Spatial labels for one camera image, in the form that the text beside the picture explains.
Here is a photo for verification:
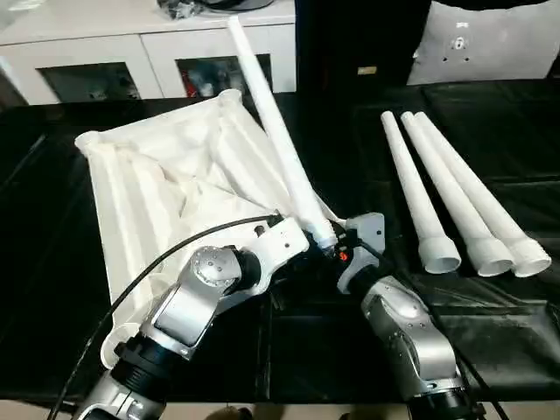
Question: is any white plastic table leg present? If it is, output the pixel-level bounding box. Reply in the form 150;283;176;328
226;15;342;256
414;111;553;279
400;111;516;278
380;111;463;276

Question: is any white plastic table top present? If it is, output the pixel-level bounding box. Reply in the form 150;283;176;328
74;87;349;370

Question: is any black work mat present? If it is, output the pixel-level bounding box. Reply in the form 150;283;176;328
0;79;560;410

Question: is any black cabinet with yellow label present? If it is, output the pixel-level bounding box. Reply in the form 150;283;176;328
296;0;431;99

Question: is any cluster of small bottles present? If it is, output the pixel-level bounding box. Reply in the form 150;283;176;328
179;59;272;99

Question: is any white cushion with badge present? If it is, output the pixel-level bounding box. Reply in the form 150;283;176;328
406;0;560;87

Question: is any grey bag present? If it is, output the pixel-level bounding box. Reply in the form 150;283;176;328
199;0;277;11

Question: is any white cabinet with glass doors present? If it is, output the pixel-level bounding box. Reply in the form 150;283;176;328
0;0;298;106

